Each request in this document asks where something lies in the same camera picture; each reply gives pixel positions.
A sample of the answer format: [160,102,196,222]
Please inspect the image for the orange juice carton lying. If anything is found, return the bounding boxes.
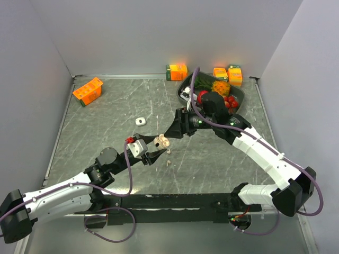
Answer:
[213,67,228,81]

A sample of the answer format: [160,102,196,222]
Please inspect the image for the beige earbud charging case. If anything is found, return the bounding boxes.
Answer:
[153,134,170,150]

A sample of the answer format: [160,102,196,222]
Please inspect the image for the orange juice carton left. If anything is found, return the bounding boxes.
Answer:
[73,77,103,107]

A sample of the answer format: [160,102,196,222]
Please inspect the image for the orange juice carton right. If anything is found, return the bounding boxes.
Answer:
[227,65,243,86]

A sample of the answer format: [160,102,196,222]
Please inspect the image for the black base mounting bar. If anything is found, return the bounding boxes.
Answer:
[76,193,262,225]

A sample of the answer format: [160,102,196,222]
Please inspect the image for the red apple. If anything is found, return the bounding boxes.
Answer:
[197,90,208,104]

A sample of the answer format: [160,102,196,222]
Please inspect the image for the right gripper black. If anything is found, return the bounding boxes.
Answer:
[164,106,216,138]

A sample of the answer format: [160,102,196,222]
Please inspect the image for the green leafy sprig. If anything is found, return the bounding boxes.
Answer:
[194,77,212,90]

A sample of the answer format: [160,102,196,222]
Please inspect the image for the dark grey fruit tray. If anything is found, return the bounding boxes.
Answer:
[176,71,245,113]

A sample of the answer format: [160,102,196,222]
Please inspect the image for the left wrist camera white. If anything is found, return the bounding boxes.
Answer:
[127,139,148,158]

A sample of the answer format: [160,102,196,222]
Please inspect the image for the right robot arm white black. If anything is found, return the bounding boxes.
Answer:
[164,91,316,217]

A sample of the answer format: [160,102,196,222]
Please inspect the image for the orange spiky fruit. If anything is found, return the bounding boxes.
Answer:
[211,80,231,97]

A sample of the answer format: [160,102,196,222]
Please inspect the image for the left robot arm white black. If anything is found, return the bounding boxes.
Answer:
[1,134,170,244]

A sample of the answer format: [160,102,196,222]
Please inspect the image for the red cherry bunch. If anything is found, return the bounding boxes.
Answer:
[224,96,239,109]

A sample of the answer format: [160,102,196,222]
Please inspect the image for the white earbud charging case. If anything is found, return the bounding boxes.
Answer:
[135,117,146,126]

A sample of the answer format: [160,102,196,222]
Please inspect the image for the orange juice carton centre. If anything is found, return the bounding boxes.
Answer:
[166,65,188,81]

